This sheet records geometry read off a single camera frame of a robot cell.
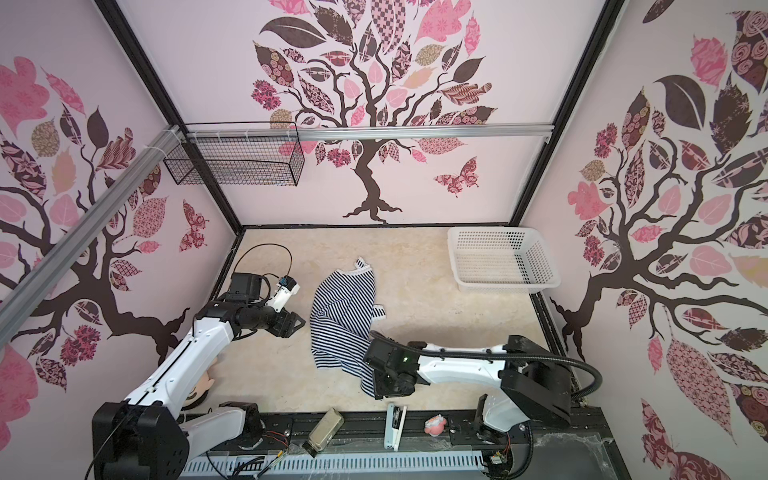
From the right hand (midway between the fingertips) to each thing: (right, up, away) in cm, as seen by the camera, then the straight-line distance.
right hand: (377, 391), depth 79 cm
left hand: (-24, +18, +4) cm, 30 cm away
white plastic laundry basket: (+42, +35, +31) cm, 63 cm away
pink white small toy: (+14, -4, -8) cm, 17 cm away
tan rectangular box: (-13, -6, -8) cm, 16 cm away
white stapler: (+4, -4, -6) cm, 9 cm away
